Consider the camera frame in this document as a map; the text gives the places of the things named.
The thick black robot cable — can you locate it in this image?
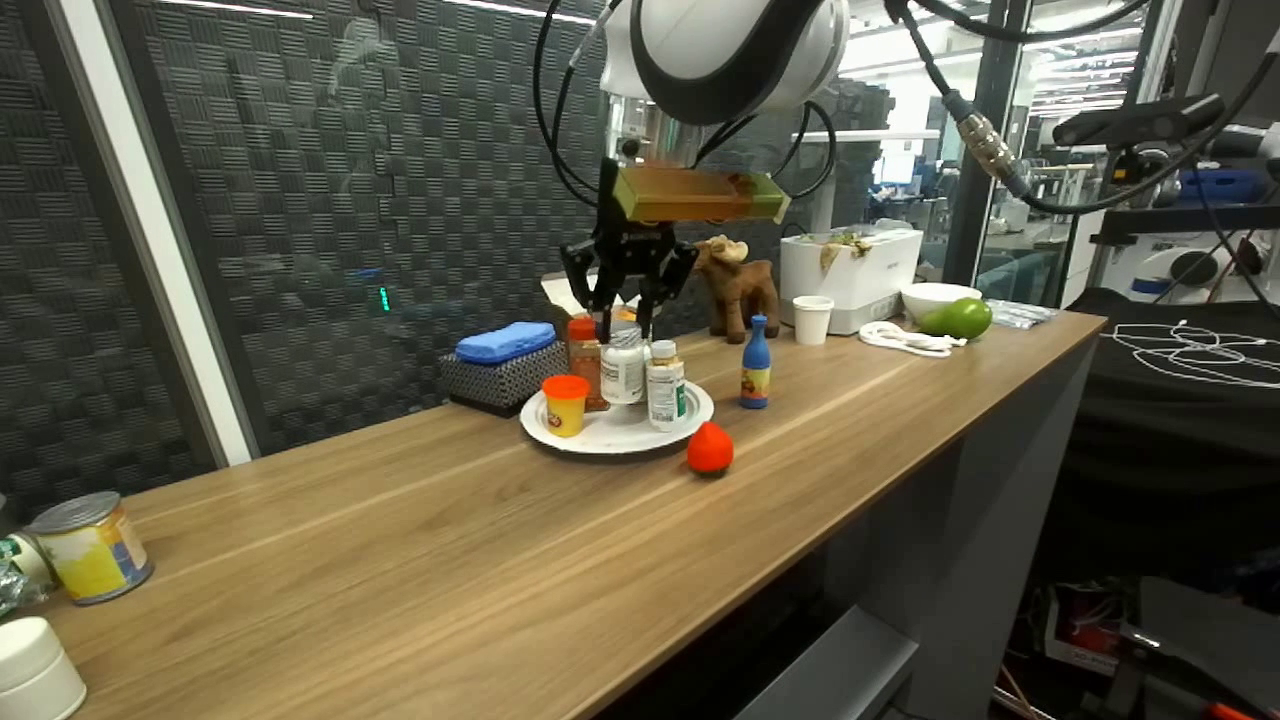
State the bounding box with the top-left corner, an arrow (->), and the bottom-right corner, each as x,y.
886,0 -> 1280,214

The white jar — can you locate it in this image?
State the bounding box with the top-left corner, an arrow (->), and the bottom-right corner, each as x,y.
0,617 -> 87,720

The white frame strip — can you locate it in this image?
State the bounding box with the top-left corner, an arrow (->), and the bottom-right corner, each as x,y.
45,0 -> 257,470

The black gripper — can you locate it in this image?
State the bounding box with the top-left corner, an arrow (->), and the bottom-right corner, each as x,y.
556,214 -> 701,341

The white rope pile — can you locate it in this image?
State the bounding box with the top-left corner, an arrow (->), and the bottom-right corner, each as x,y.
1105,313 -> 1280,394

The blue toy bowling pin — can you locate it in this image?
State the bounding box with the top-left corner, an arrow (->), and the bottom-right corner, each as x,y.
736,313 -> 777,413

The white grey appliance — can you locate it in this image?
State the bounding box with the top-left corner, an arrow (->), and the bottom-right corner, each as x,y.
777,221 -> 928,337

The spice bottle with orange lid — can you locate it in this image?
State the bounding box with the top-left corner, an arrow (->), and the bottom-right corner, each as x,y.
566,313 -> 610,413

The red ball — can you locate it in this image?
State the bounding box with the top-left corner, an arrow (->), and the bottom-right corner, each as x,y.
684,419 -> 739,480

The grey perforated box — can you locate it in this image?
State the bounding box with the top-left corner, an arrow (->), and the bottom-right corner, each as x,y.
440,337 -> 571,413

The white paper cup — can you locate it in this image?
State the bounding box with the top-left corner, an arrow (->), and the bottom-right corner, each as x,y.
787,293 -> 838,349

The black vertical post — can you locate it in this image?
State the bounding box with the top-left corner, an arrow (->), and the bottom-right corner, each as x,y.
942,0 -> 1032,293

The white paper plate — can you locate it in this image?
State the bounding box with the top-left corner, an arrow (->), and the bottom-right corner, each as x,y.
516,376 -> 715,459

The coiled white cable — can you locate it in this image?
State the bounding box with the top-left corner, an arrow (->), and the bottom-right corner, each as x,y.
856,314 -> 969,359

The white equipment box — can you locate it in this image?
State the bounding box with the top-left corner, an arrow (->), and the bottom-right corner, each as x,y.
1065,214 -> 1280,309

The white pill bottle green label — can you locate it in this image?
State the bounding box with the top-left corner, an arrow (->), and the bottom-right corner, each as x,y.
643,337 -> 693,433

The open yellow cardboard box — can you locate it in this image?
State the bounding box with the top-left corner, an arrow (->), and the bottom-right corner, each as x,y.
535,270 -> 643,332

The blue sponge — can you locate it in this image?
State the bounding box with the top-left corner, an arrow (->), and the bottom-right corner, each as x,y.
451,314 -> 560,367

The large white pill bottle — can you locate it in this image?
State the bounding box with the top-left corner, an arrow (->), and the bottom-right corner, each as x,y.
595,322 -> 654,413

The white bowl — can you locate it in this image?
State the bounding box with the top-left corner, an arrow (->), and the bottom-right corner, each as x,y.
901,279 -> 984,332

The brown moose plush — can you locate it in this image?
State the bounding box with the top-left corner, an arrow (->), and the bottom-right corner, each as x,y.
693,230 -> 787,349

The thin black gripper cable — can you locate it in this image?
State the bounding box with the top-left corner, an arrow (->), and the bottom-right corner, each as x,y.
533,0 -> 634,210

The green fruit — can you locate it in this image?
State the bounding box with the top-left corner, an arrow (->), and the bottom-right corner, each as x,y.
924,294 -> 997,342

